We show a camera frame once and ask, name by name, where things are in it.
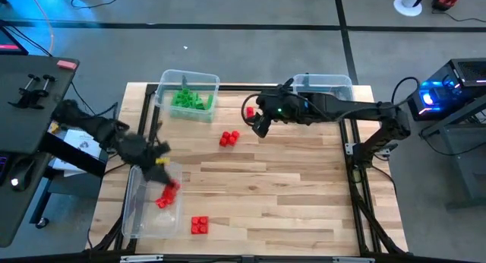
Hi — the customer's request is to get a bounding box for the square red toy block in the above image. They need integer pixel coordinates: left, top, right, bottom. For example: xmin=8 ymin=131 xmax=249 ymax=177
xmin=191 ymin=215 xmax=210 ymax=236

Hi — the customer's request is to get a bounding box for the black clamp tool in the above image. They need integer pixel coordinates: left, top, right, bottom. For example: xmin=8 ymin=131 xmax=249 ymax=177
xmin=7 ymin=73 xmax=57 ymax=111

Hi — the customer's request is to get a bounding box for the white round floor stand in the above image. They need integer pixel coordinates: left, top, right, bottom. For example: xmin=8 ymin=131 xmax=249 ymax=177
xmin=393 ymin=0 xmax=430 ymax=17

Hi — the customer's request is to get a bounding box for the black computer mouse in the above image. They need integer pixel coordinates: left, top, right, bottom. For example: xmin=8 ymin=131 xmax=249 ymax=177
xmin=8 ymin=158 xmax=36 ymax=192

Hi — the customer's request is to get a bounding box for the white paper sheet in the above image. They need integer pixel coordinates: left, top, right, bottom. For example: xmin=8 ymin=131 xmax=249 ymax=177
xmin=50 ymin=128 xmax=104 ymax=179

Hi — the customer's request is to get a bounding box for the black aluminium table frame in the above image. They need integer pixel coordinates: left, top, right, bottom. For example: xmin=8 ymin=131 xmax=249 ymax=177
xmin=137 ymin=82 xmax=368 ymax=256

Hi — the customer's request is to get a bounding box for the silver edge bracket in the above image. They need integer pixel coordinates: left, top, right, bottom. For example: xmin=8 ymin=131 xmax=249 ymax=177
xmin=119 ymin=255 xmax=165 ymax=263
xmin=332 ymin=256 xmax=376 ymax=263

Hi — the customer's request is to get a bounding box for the pink eraser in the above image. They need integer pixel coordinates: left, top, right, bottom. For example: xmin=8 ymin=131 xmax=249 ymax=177
xmin=56 ymin=59 xmax=78 ymax=71

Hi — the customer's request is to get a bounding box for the large red toy block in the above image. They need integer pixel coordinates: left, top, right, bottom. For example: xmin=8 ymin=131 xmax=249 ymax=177
xmin=219 ymin=130 xmax=241 ymax=148

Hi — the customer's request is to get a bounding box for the clear plastic storage bin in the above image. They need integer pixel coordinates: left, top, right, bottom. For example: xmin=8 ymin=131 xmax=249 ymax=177
xmin=154 ymin=68 xmax=221 ymax=124
xmin=121 ymin=162 xmax=184 ymax=240
xmin=291 ymin=73 xmax=355 ymax=101

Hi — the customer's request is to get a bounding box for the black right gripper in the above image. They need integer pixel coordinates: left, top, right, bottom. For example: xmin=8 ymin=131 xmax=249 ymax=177
xmin=252 ymin=78 xmax=305 ymax=138

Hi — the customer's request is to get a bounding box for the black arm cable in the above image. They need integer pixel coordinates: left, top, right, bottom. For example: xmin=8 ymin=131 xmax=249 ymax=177
xmin=241 ymin=93 xmax=264 ymax=128

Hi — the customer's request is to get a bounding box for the grey metal side table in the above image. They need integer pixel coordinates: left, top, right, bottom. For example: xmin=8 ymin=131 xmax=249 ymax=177
xmin=419 ymin=97 xmax=486 ymax=211

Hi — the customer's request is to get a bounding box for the dark tablet screen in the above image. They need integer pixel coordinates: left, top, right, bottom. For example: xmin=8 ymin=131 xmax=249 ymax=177
xmin=0 ymin=25 xmax=30 ymax=57

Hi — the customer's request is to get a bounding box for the long green toy block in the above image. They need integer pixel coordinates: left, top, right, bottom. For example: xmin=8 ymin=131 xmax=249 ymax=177
xmin=170 ymin=91 xmax=188 ymax=107

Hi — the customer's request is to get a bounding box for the black computer tower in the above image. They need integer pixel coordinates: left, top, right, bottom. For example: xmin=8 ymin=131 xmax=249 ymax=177
xmin=408 ymin=57 xmax=486 ymax=122

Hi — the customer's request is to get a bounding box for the orange hanging cable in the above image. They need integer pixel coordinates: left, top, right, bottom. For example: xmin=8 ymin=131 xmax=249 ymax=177
xmin=25 ymin=0 xmax=55 ymax=55

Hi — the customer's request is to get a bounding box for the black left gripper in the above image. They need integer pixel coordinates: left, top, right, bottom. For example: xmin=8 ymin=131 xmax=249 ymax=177
xmin=117 ymin=131 xmax=175 ymax=187

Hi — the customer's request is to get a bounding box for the black frame strut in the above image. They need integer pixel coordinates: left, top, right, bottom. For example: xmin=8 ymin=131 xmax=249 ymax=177
xmin=355 ymin=196 xmax=406 ymax=255
xmin=89 ymin=217 xmax=134 ymax=252

